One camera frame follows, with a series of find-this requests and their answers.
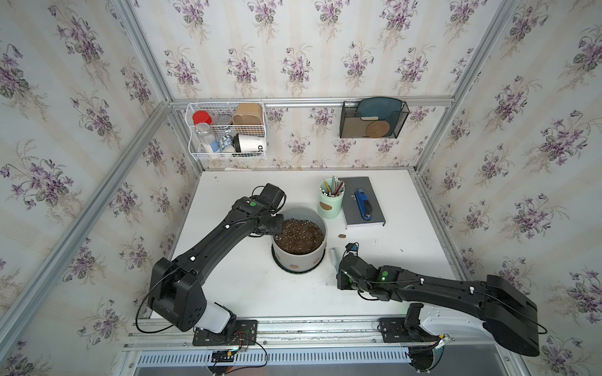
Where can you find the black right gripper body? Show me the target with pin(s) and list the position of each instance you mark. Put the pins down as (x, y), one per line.
(343, 283)

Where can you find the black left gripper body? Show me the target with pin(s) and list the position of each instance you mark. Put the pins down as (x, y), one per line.
(275, 227)

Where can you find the white ceramic pot with soil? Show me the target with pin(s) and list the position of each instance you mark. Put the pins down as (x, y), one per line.
(304, 231)

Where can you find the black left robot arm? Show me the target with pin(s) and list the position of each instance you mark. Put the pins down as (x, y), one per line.
(176, 286)

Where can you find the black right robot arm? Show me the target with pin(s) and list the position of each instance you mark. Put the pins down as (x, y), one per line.
(505, 312)

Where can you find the black pot saucer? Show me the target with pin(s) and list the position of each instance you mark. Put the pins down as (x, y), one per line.
(297, 264)

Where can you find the grey notebook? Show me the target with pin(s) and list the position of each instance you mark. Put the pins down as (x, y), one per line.
(351, 213)

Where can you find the green pencil cup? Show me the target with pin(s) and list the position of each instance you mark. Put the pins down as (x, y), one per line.
(331, 193)

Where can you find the white cylindrical speaker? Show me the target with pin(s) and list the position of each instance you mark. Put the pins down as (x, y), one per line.
(245, 144)

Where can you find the clear plastic bottle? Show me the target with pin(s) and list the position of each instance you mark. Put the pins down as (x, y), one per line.
(206, 138)

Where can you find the brown cardboard cup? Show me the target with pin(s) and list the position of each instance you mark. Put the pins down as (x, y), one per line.
(248, 114)

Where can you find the small circuit board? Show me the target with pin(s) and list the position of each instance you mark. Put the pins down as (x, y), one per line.
(223, 356)

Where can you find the round cork coaster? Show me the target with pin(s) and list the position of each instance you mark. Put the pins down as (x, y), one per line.
(377, 129)

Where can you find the teal plate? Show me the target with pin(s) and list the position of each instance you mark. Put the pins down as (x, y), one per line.
(385, 109)

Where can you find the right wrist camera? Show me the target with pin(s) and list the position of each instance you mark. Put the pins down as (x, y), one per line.
(352, 248)

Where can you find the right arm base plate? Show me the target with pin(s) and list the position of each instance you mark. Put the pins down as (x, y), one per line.
(398, 330)

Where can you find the white wire basket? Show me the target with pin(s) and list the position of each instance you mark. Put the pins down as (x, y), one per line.
(224, 130)

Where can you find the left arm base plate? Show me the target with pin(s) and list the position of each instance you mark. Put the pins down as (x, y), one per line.
(239, 333)

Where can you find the black mesh wall organizer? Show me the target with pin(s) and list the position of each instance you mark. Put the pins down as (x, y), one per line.
(353, 127)

